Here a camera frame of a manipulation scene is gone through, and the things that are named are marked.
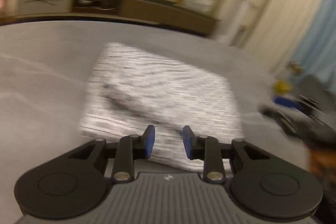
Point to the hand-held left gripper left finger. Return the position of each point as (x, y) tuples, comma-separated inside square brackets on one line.
[(149, 141)]

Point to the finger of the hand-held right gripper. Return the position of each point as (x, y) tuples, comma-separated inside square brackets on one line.
[(278, 117), (284, 101)]

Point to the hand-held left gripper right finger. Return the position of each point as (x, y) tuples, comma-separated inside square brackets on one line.
[(188, 142)]

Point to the white geometric print garment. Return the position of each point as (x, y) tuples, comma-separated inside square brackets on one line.
[(162, 87)]

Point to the person's right hand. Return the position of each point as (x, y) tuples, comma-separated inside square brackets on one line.
[(324, 161)]

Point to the glass jar with yellow contents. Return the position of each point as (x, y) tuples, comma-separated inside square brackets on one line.
[(281, 87)]

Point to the light blue curtain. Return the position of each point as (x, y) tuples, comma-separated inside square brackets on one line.
[(320, 37)]

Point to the white lace curtain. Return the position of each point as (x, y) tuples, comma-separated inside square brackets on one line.
[(283, 8)]

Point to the grey storage box with items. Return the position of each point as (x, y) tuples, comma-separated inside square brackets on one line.
[(198, 5)]

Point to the long grey media cabinet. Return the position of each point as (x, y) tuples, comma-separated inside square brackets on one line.
[(147, 11)]

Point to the pink plastic child chair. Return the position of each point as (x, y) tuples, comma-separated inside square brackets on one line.
[(3, 1)]

